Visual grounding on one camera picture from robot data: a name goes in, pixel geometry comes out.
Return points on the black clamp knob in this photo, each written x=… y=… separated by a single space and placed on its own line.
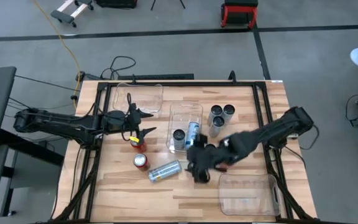
x=134 y=78
x=232 y=75

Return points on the red black stool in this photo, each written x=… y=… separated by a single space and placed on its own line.
x=239 y=12

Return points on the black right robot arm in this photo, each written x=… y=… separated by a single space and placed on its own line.
x=272 y=129

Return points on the yellow tape tag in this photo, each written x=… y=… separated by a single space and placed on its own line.
x=134 y=139

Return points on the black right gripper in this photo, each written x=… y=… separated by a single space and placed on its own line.
x=204 y=158

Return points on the wooden wheeled dolly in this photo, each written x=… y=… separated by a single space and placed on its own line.
x=62 y=15

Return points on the black tripod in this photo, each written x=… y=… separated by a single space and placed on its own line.
x=183 y=4

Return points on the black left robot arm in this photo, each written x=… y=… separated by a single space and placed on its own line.
x=57 y=123

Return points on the narrow clear plastic bin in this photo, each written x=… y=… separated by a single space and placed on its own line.
x=183 y=115

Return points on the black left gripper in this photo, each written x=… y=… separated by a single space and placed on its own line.
x=132 y=121

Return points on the wide clear plastic bin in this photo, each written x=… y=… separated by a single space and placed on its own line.
x=145 y=99
x=247 y=196

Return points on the black case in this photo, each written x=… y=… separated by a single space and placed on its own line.
x=117 y=3

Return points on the red Star Wars Coca-Cola can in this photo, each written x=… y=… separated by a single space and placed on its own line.
x=141 y=161

